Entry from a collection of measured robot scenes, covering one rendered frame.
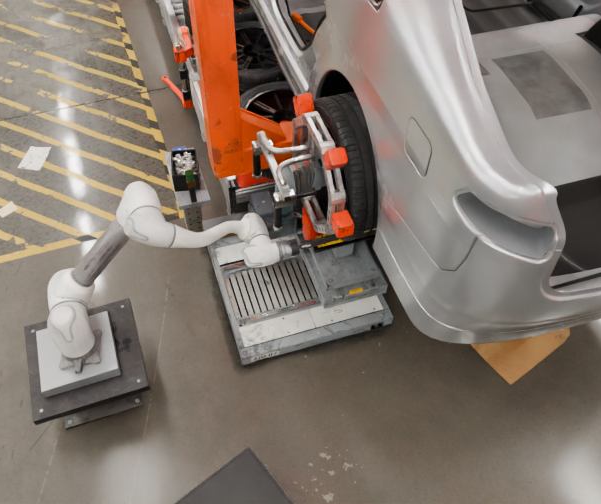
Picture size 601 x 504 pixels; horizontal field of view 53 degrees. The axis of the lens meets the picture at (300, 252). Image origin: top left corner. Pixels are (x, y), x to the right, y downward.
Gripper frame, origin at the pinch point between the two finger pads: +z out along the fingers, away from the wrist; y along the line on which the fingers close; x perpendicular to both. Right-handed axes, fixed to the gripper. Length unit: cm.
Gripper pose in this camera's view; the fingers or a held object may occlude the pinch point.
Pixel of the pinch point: (331, 238)
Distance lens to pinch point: 278.4
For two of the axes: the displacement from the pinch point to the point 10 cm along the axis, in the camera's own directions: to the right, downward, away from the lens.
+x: -2.0, -9.7, -1.4
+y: 2.4, 0.9, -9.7
